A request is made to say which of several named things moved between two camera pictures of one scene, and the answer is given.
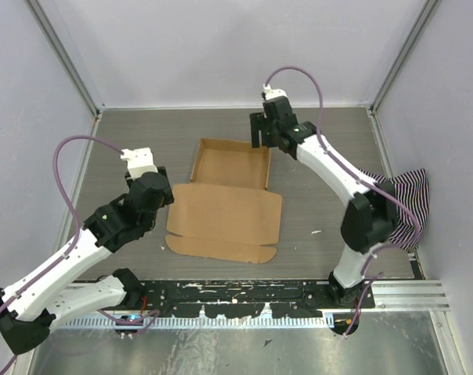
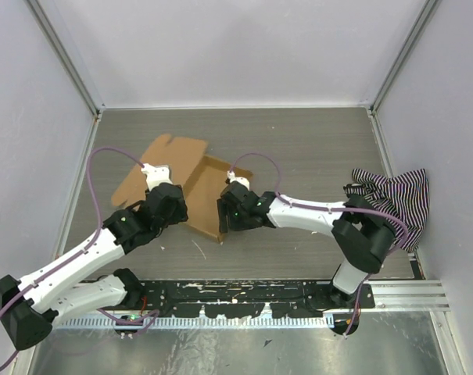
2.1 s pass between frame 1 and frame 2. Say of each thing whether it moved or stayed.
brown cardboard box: moved
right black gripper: moved
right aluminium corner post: stayed
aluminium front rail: stayed
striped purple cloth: stayed
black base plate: stayed
